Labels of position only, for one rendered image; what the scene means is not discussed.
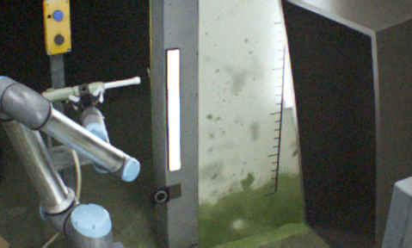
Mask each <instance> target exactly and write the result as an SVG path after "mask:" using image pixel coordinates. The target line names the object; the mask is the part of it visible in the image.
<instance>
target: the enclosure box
mask: <svg viewBox="0 0 412 248"><path fill-rule="evenodd" d="M278 4H279V11H280V21H281V24H282V32H283V39H284V46H285V53H286V60H287V69H288V76H289V84H290V91H291V99H292V106H293V113H294V121H295V129H296V137H297V139H296V145H297V152H298V166H299V174H300V182H301V196H302V203H303V211H304V213H303V219H304V223H305V224H306V225H307V226H308V227H309V228H310V229H311V230H312V231H313V232H314V233H315V234H316V235H318V236H319V238H320V239H322V240H323V241H325V242H326V244H327V245H329V246H330V247H332V248H382V244H383V240H384V234H385V231H386V226H387V220H388V216H389V212H390V205H391V202H392V197H393V192H394V187H395V184H396V183H397V182H399V181H400V180H403V179H405V178H408V177H412V0H278Z"/></svg>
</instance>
